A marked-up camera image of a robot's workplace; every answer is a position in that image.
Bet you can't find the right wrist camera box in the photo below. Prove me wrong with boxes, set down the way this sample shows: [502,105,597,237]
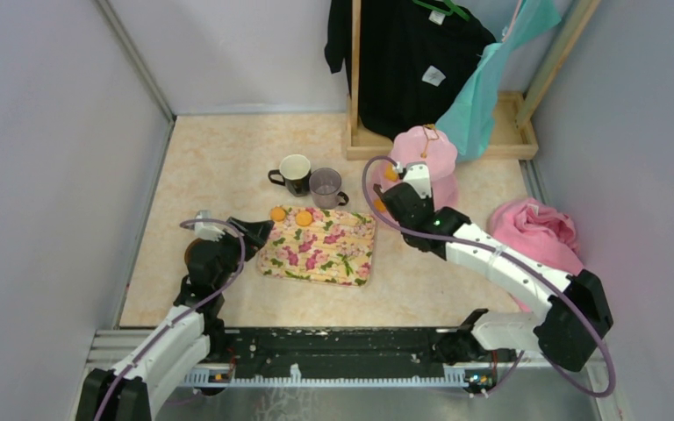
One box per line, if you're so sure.
[403,162,433,199]

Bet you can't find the pink three-tier cake stand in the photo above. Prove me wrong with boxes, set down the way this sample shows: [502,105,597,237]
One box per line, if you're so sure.
[367,125,459,217]

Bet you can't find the floral rectangular tray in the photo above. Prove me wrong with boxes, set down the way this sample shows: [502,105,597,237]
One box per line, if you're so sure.
[257,205,376,288]

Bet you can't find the round dotted biscuit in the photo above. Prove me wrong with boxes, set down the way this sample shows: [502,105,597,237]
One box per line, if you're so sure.
[295,210,313,226]

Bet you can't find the green clothes hanger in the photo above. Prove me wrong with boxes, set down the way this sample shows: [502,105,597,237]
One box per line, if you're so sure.
[412,0,470,21]

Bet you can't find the yellow rectangular biscuit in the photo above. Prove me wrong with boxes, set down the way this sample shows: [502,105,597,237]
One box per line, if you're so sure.
[384,165,399,182]

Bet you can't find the teal garment hanging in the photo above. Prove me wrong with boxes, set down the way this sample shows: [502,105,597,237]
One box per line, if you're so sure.
[435,0,562,162]

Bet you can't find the grey mug black handle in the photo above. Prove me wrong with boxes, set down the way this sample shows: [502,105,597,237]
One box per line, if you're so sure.
[309,168,349,210]

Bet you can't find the black mug white inside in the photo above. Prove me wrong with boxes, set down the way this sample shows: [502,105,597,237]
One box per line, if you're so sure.
[268,154,312,197]

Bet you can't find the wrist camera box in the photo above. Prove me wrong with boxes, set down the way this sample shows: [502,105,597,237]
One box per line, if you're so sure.
[403,162,433,199]
[192,210,226,241]

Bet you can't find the brown round coaster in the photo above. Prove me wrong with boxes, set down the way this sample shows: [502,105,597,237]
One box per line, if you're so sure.
[183,239,202,264]

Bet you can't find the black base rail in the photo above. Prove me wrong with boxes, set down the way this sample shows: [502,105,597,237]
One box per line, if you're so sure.
[150,326,612,396]

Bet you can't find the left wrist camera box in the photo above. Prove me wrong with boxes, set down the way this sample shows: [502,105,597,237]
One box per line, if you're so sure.
[192,210,226,241]

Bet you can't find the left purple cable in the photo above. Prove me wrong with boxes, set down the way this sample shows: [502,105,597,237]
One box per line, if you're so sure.
[92,218,247,421]

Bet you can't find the round orange cookie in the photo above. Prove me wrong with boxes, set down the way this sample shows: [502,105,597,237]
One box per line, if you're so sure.
[269,206,288,222]

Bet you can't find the pink crumpled towel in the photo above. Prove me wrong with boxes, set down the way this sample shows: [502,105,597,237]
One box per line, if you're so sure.
[488,197,587,312]

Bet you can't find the wooden clothes rack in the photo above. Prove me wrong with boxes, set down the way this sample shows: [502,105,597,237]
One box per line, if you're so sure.
[342,1,599,161]

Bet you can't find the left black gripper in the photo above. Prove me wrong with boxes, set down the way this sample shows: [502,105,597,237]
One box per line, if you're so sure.
[210,217,274,291]

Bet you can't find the orange flower-shaped cookie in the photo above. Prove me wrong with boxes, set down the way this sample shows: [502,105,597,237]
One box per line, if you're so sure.
[373,198,386,212]

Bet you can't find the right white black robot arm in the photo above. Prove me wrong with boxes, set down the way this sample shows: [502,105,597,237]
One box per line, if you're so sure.
[372,182,613,372]

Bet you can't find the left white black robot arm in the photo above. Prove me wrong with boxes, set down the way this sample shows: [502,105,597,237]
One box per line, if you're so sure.
[75,210,275,420]

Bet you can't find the black t-shirt on hanger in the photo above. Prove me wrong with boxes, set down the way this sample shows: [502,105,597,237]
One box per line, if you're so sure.
[324,0,497,139]

